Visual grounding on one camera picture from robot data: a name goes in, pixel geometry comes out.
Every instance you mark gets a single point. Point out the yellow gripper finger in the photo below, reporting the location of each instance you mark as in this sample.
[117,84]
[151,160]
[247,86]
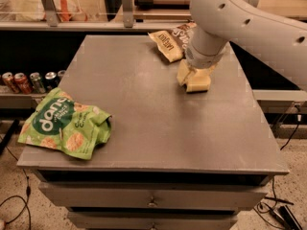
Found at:
[184,72]
[200,81]

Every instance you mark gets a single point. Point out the yellow sponge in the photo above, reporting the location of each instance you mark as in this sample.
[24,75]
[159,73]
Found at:
[194,79]

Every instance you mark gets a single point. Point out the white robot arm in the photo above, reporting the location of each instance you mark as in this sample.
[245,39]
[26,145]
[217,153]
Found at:
[279,42]

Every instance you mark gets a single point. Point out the brown chip bag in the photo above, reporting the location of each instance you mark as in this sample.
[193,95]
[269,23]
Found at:
[172,43]

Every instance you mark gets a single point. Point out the green rice chip bag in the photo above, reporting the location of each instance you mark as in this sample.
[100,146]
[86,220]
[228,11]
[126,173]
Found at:
[60,123]

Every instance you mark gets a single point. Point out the orange white plastic bag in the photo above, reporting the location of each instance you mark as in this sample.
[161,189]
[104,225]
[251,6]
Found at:
[67,10]

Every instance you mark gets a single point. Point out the silver soda can partly hidden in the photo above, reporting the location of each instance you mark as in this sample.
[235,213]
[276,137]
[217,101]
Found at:
[61,74]

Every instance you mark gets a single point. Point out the metal drawer knob upper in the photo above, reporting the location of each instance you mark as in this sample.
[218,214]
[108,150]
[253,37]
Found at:
[152,203]

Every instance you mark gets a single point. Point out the dark soda can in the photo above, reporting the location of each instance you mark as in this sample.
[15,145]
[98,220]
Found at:
[52,80]

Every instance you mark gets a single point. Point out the green soda can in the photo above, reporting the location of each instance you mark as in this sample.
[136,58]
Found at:
[37,82]

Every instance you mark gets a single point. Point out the red soda can right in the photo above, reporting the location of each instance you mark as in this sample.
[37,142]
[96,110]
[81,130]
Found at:
[23,83]

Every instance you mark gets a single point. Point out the red soda can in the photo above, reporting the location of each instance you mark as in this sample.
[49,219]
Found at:
[8,79]
[23,83]

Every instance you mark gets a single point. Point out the grey cabinet top drawer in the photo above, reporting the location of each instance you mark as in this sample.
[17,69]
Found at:
[167,196]

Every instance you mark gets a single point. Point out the grey cabinet drawer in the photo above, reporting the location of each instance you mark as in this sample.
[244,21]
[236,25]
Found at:
[167,196]
[150,221]

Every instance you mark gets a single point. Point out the red soda can left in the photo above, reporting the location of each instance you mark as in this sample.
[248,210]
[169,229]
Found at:
[8,79]

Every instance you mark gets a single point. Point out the metal bracket middle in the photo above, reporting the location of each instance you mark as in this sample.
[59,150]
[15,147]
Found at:
[127,13]

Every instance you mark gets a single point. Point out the metal bracket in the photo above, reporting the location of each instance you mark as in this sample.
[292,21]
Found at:
[50,12]
[127,13]

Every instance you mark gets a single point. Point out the black power adapter with cables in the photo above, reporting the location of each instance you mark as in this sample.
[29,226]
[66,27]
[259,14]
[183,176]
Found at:
[282,214]

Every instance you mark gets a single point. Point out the metal bracket left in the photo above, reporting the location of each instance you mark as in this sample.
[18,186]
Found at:
[50,12]

